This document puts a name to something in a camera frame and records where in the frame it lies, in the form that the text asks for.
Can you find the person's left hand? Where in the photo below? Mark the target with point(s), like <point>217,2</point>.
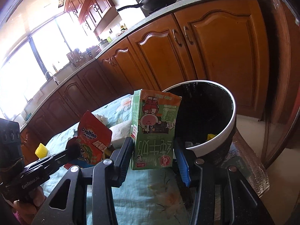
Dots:
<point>25,212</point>

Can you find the black wok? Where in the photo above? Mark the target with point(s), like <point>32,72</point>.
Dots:
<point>149,5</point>

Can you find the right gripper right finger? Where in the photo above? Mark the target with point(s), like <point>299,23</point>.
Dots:
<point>204,178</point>

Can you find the white tissue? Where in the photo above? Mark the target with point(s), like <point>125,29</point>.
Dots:
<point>117,131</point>

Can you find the wooden lower kitchen cabinets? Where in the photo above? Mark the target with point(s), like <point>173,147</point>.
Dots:
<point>223,41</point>

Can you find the wooden glass display cabinet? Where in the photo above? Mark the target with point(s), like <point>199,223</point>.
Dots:
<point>281,18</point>

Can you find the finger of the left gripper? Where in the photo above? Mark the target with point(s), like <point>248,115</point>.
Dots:
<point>50,164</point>

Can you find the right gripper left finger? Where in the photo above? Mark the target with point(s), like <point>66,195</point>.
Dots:
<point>109,173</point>

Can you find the chrome sink faucet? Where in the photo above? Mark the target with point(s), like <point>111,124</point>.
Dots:
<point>49,76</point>

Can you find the kitchen window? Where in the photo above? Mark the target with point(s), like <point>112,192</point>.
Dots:
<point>23,74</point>

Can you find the red Ovaltine snack bag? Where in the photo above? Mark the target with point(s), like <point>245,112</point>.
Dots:
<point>93,138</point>

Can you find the yellow honeycomb sponge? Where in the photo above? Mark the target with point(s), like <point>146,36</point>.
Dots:
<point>41,151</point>

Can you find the green milk carton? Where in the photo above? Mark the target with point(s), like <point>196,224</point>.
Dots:
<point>154,116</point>

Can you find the light blue floral tablecloth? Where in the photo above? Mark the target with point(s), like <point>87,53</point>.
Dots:
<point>146,196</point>

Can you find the wooden upper wall cabinets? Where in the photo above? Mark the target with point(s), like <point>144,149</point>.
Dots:
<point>93,15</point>

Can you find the white rimmed black trash bin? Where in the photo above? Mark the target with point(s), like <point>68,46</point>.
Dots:
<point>206,119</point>

